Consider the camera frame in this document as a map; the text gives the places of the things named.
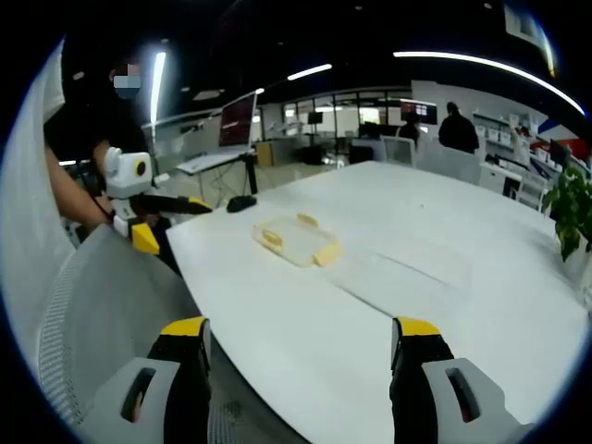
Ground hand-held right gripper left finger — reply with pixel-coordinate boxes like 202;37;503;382
76;316;214;444

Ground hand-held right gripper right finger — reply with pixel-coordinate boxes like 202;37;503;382
389;316;534;444

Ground clear lid yellow clips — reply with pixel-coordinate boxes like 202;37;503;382
252;213;343;269

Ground grey mesh office chair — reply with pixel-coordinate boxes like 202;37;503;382
35;224;302;444

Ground black computer mouse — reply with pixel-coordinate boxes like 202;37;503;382
226;194;258;214

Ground black tripod stand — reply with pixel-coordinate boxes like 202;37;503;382
239;151;260;196

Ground person's white shirt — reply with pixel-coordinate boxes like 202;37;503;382
0;39;80;357

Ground monitor with red screen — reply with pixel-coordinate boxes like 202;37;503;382
217;92;258;149

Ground short ceiling light bar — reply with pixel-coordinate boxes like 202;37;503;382
286;63;334;82

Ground white cabinet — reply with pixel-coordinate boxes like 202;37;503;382
479;161;549;207

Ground green potted plant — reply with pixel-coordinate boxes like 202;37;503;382
542;166;592;263

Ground black desk monitor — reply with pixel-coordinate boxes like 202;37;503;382
549;138;574;173

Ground white storage shelves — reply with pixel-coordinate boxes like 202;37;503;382
471;109;548;154

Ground long curved ceiling light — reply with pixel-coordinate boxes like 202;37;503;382
392;50;587;117

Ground wall screen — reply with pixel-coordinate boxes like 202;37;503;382
400;102;438;126

